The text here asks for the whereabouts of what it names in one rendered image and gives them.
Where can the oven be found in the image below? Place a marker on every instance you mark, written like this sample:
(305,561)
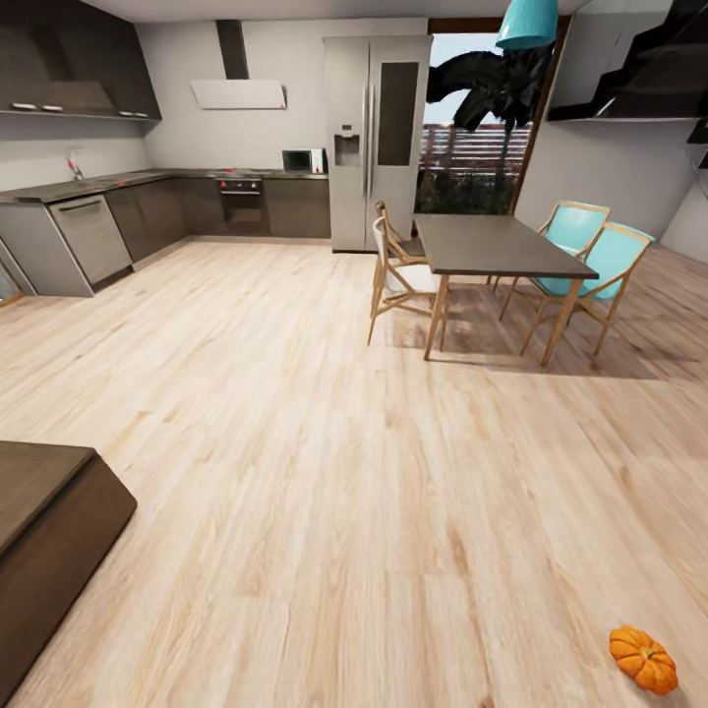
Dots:
(243,201)

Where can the room light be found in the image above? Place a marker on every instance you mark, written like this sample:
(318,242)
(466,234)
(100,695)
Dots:
(528,24)

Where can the fridge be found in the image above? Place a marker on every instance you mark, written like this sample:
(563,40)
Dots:
(375,97)

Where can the pumpkin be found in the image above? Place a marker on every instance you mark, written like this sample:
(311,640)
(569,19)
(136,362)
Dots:
(643,660)

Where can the breakfast table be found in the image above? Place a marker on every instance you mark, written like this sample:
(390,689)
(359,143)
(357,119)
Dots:
(495,245)

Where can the dishwasher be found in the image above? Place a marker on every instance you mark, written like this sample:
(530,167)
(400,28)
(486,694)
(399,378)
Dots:
(88,229)

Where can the stairs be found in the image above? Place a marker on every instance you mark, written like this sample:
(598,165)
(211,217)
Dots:
(638,60)

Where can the microwave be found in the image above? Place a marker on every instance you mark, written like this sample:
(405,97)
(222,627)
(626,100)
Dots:
(303,160)

